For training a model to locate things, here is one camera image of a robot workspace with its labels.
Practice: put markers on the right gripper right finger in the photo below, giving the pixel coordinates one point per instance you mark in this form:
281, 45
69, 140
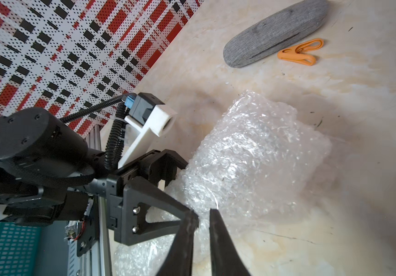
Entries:
225, 260

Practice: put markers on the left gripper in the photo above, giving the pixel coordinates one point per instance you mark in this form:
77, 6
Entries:
137, 208

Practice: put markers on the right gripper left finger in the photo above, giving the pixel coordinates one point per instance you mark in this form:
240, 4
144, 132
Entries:
179, 260

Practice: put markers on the bubble wrap sheet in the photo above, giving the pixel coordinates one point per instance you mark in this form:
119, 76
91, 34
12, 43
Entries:
254, 163

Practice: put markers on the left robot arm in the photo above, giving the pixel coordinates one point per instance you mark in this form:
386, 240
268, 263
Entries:
48, 172

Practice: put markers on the orange scissors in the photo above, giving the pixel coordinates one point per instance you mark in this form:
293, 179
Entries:
299, 53

